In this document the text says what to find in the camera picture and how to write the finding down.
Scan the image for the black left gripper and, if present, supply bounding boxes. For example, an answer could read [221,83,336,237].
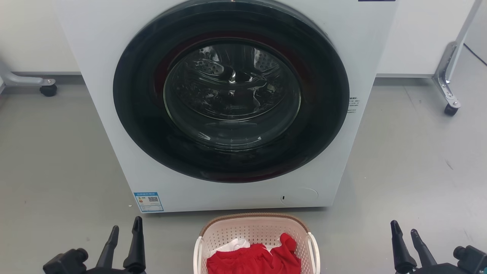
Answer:
[43,216,147,274]

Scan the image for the round white filter cover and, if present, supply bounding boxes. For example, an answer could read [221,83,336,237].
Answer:
[280,188,319,207]

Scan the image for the white garment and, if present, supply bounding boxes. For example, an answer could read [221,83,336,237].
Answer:
[210,238,251,257]

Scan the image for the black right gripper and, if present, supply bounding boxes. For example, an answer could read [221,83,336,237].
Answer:
[390,220,487,274]

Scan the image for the thin black floor cable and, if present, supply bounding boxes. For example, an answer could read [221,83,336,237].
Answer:
[463,43,487,65]

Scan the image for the black round washer door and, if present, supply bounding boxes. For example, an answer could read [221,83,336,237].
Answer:
[113,0,350,183]

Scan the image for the beige perforated laundry basket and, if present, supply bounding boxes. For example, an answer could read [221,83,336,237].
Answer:
[193,213,321,274]

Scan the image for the silver frame leg with caster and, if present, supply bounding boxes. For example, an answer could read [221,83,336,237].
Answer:
[433,0,483,116]

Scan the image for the blue energy label sticker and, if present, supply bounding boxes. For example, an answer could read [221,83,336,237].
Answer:
[134,192,164,213]

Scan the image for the grey frame leg with caster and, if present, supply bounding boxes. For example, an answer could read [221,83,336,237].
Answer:
[0,62,58,97]

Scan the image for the red garment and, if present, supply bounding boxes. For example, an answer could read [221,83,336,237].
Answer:
[206,233,302,274]

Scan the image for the white front-load washing machine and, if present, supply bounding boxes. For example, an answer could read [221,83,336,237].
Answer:
[53,0,398,214]

